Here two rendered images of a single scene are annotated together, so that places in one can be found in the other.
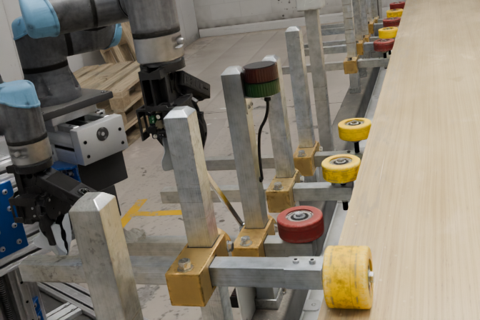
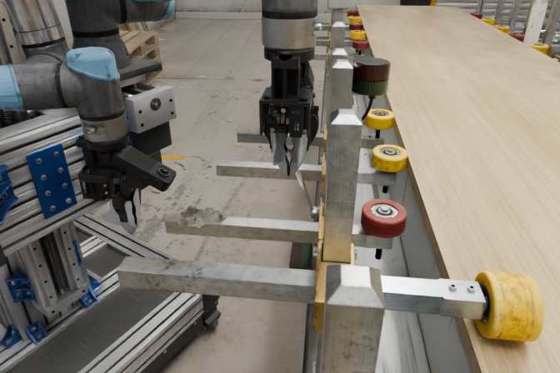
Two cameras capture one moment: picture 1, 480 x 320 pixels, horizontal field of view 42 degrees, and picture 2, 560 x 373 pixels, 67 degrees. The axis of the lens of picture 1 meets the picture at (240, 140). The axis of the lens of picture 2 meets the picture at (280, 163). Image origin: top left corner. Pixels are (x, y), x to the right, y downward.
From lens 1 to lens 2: 0.47 m
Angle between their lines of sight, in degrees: 15
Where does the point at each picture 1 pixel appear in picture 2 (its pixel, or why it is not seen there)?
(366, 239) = (464, 243)
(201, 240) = (340, 255)
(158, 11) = not seen: outside the picture
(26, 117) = (106, 91)
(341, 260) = (516, 295)
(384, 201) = (454, 199)
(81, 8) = not seen: outside the picture
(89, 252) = (342, 357)
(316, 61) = not seen: hidden behind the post
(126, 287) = not seen: outside the picture
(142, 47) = (278, 29)
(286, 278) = (445, 306)
